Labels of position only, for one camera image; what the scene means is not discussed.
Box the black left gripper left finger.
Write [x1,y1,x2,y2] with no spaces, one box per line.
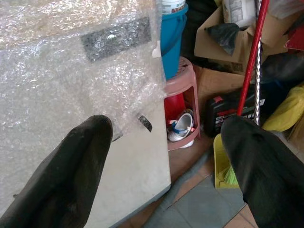
[0,114,114,228]

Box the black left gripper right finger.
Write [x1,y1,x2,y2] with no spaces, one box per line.
[220,115,304,228]

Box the white washing machine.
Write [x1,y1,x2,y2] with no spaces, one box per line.
[0,0,172,228]

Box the yellow plastic dustpan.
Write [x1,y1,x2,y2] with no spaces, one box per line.
[213,133,240,189]

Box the yellow plastic bag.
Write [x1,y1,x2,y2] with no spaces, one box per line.
[262,83,304,133]

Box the black tool case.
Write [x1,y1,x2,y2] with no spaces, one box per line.
[204,88,266,138]

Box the white metal bowl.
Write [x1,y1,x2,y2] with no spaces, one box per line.
[167,113,195,143]

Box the silver twisted metal pole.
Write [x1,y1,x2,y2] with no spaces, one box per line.
[253,0,263,126]

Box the large brown cardboard box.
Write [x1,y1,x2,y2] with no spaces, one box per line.
[192,64,246,112]

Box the clear bubble wrap sheet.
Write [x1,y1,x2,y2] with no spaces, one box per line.
[0,0,167,209]

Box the red plastic container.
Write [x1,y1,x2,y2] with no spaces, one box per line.
[164,93,186,124]

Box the pink plastic stool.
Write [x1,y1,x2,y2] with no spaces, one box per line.
[163,56,201,152]

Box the red packet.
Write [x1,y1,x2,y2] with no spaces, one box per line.
[285,25,304,52]

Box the black plastic bag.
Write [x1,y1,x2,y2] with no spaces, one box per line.
[204,22,242,57]

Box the blue plastic bucket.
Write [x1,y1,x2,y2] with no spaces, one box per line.
[160,3,189,80]

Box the white printed paper bag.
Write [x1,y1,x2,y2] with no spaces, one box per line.
[222,0,257,28]

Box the white labelled tub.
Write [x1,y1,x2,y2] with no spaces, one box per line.
[161,0,186,14]

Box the red broom handle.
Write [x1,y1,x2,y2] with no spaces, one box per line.
[236,0,270,116]

